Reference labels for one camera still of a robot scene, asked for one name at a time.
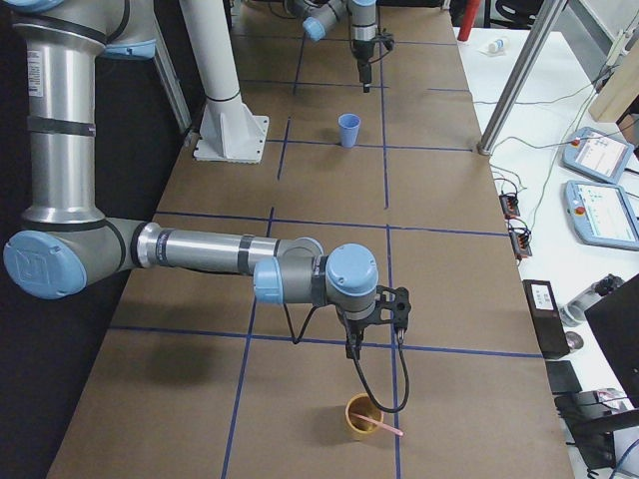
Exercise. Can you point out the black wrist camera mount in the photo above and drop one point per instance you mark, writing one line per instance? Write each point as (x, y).
(391, 307)

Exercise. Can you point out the black monitor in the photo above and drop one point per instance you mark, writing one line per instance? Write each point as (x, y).
(614, 323)

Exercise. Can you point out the black connector block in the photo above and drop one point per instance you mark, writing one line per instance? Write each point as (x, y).
(520, 241)
(510, 205)

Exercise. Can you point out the black box with label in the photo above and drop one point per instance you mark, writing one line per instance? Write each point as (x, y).
(545, 318)

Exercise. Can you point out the lower teach pendant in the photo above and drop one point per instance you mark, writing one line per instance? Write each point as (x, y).
(601, 215)

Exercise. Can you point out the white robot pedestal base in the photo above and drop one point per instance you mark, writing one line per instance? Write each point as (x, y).
(229, 131)

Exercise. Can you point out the light blue ribbed cup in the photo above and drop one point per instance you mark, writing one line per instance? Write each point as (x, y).
(348, 124)

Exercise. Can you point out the wooden board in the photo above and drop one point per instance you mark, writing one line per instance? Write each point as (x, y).
(620, 91)

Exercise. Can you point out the yellow cup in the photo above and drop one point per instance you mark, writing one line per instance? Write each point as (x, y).
(358, 409)

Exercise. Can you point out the aluminium frame post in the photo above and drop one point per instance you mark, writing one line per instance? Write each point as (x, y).
(536, 38)

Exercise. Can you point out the clear plastic bottle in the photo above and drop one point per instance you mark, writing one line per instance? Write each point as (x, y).
(573, 312)

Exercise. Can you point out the white plastic bottle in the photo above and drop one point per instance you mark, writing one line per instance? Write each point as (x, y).
(496, 47)

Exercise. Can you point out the upper teach pendant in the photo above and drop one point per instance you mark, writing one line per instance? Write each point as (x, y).
(598, 156)

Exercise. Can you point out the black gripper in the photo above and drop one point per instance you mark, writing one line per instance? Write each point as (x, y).
(354, 330)
(360, 51)

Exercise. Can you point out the teach pendant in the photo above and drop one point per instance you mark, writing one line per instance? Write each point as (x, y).
(601, 215)
(598, 156)

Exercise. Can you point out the red cylinder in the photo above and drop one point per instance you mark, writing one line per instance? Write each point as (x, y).
(470, 13)

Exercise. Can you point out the pink chopstick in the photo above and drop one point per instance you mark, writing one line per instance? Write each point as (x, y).
(379, 424)

